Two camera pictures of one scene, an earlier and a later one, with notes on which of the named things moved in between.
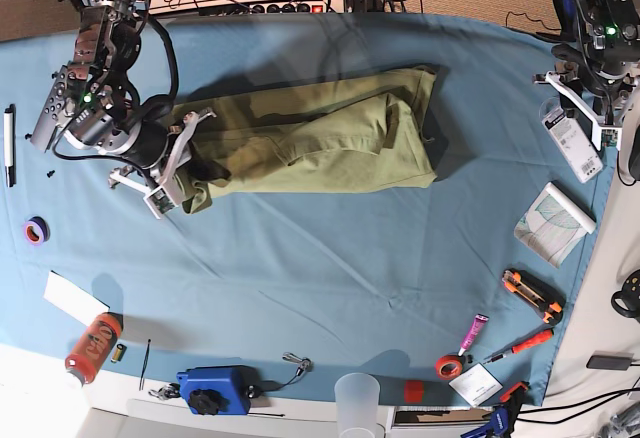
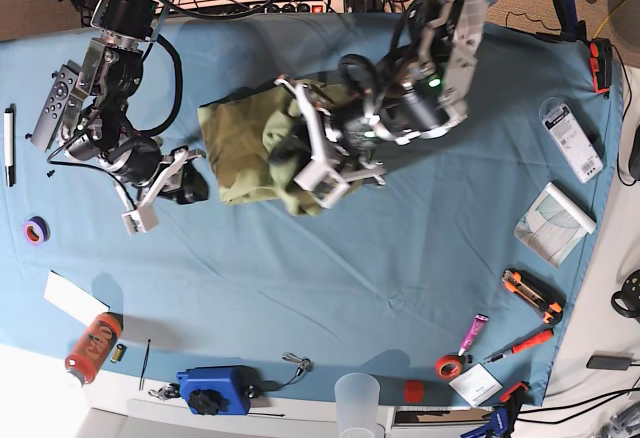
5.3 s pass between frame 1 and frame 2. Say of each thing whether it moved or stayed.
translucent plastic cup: stayed
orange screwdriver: stayed
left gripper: moved
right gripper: moved
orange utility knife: stayed
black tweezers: stayed
